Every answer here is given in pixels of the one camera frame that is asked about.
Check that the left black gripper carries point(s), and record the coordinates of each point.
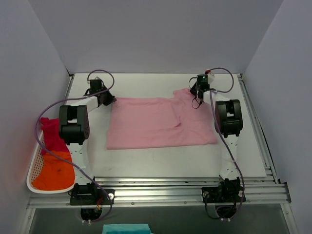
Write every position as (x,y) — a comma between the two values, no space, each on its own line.
(108,98)

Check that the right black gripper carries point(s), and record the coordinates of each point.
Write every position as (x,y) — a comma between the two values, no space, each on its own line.
(195,90)

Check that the pink t-shirt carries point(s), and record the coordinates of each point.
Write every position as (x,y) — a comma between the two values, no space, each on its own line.
(157,122)

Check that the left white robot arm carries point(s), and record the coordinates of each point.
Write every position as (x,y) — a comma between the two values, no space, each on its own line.
(74,128)

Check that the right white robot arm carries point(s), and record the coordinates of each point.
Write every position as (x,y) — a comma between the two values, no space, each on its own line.
(228,123)

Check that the magenta t-shirt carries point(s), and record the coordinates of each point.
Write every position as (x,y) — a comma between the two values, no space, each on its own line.
(53,142)

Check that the orange t-shirt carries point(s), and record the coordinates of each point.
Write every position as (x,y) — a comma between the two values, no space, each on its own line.
(55,175)

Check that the white perforated plastic basket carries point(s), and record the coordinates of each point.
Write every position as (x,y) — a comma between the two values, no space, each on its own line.
(34,171)

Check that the teal folded cloth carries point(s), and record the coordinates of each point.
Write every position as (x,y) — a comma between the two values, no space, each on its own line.
(126,229)

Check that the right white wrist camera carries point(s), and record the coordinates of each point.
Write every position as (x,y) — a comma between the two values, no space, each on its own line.
(211,76)

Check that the aluminium extrusion rail frame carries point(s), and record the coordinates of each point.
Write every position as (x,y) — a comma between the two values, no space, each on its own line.
(174,176)

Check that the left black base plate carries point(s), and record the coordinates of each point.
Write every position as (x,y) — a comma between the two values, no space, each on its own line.
(90,194)

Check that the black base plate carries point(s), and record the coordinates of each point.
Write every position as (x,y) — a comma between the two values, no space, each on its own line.
(221,193)
(90,194)

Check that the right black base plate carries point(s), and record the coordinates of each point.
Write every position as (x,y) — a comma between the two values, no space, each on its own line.
(221,193)

